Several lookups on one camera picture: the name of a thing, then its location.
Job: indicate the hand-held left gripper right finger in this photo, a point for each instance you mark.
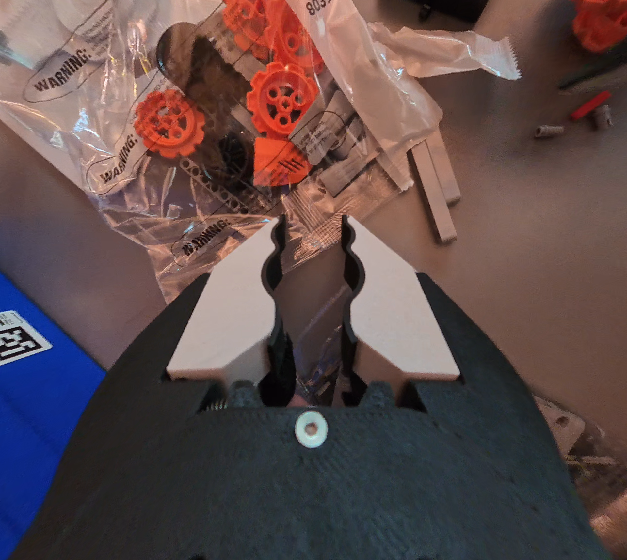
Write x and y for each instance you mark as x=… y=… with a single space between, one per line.
x=401 y=325

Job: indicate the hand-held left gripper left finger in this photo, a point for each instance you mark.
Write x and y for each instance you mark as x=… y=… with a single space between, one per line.
x=220 y=325

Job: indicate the clear bag of grey parts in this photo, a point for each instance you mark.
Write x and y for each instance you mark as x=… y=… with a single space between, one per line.
x=563 y=428

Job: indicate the clear bag of orange gears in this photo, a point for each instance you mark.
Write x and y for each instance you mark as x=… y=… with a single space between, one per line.
x=281 y=100

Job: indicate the white plastic pouch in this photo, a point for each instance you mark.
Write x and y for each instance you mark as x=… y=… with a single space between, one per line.
x=441 y=51

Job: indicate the small grey connector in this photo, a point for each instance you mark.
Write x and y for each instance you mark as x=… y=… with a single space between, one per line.
x=548 y=131

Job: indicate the small grey bush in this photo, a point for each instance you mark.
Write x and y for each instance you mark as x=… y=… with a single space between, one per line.
x=603 y=118

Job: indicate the red plastic pin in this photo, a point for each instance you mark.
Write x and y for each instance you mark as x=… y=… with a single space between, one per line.
x=590 y=105

